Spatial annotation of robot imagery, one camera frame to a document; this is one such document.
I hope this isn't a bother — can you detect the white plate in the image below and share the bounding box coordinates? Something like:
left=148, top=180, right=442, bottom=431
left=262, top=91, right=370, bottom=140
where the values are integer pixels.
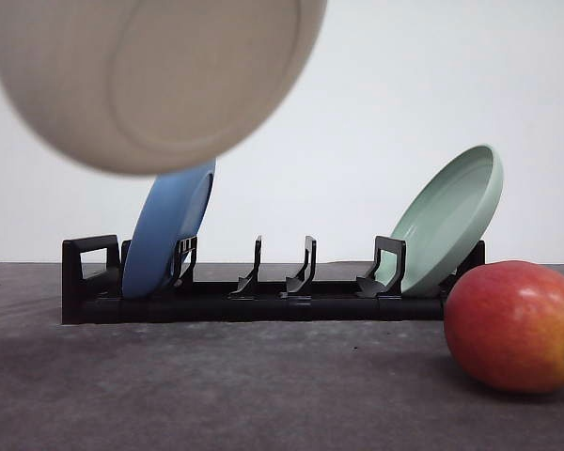
left=0, top=0, right=328, bottom=174

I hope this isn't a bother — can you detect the red pomegranate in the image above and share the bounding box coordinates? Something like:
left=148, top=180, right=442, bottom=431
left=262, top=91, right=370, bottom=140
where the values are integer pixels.
left=444, top=260, right=564, bottom=393

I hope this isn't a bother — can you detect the blue plate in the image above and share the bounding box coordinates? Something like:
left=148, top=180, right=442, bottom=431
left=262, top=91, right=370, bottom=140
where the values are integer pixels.
left=122, top=158, right=215, bottom=300

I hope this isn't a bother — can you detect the green plate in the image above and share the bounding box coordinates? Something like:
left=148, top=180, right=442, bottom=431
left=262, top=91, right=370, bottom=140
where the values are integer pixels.
left=377, top=144, right=504, bottom=295

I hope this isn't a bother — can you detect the black plate rack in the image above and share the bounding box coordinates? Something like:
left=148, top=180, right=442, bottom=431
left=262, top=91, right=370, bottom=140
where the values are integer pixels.
left=61, top=234, right=486, bottom=324

